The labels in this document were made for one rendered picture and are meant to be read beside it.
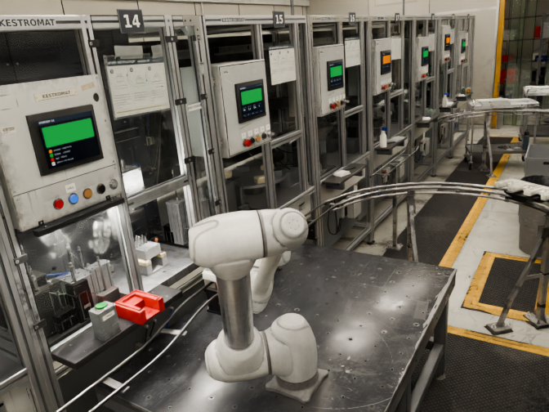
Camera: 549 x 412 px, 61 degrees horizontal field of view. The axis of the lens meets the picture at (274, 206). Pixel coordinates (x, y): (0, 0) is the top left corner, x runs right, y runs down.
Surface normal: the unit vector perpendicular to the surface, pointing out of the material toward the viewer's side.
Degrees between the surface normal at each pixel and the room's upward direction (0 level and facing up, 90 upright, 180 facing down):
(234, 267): 119
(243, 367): 111
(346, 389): 0
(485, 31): 90
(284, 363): 90
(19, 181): 90
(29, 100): 90
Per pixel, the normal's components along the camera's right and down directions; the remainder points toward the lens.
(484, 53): -0.52, 0.33
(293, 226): 0.28, -0.22
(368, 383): -0.08, -0.94
